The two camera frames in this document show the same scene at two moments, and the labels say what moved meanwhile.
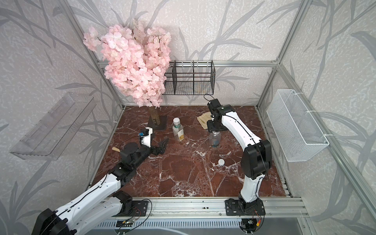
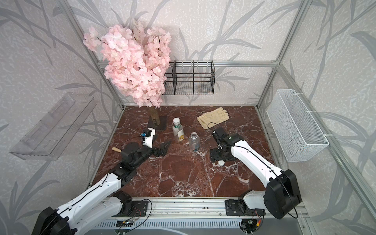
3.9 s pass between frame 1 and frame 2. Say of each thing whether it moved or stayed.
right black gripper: moved
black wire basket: stayed
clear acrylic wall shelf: stayed
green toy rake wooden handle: stayed
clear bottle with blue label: moved
